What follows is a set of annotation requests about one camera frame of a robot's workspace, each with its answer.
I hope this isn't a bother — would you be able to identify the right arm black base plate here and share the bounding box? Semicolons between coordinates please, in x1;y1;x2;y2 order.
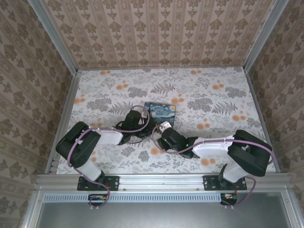
203;175;247;190

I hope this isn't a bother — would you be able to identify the thin aluminium wall rail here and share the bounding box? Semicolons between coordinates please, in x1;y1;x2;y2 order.
77;66;247;72

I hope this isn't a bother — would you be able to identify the aluminium table edge rail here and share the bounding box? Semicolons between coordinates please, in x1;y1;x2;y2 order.
45;70;82;176
244;68;289;176

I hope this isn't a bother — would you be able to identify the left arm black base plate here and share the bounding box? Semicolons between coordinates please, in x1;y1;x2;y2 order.
77;175;120;191

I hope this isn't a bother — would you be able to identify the aluminium frame post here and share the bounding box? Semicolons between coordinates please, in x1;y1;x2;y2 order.
29;0;79;74
242;0;279;72

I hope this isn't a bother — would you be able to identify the starry night print tin box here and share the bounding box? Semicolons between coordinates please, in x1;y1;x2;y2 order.
144;101;178;128

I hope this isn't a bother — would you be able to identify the long aluminium base rail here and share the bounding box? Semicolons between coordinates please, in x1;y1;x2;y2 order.
35;173;296;192

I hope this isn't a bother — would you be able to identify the small black connector board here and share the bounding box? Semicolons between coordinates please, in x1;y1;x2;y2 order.
219;192;238;206
88;193;107;207

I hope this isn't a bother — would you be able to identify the slotted grey cable duct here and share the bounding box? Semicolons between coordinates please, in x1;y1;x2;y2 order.
44;192;223;203

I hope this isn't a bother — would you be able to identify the grey sheet metal panel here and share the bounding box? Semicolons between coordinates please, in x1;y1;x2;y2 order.
21;190;304;228

